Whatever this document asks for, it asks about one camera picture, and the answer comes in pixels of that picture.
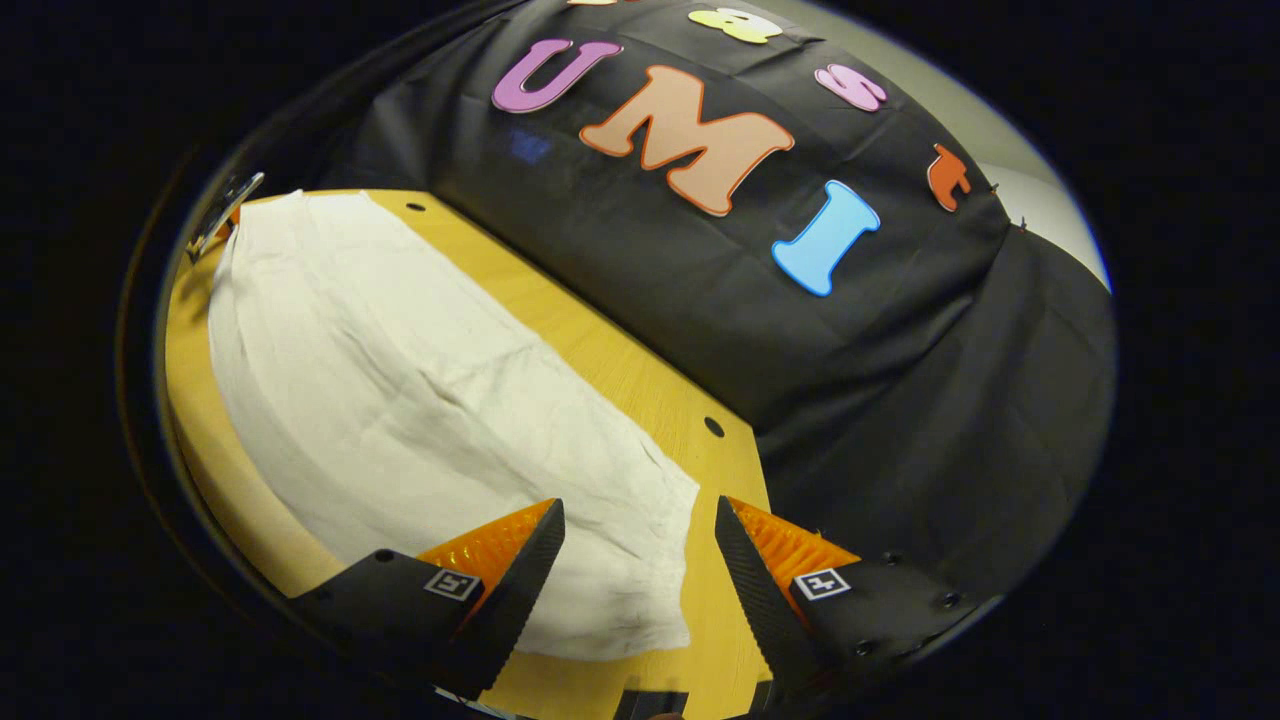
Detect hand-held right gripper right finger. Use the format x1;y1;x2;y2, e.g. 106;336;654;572
714;495;986;706

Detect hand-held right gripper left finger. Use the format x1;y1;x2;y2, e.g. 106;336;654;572
288;498;567;701

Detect white jeans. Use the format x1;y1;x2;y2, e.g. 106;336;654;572
207;189;701;662

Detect black backdrop cloth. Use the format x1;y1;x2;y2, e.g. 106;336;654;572
330;0;1118;641

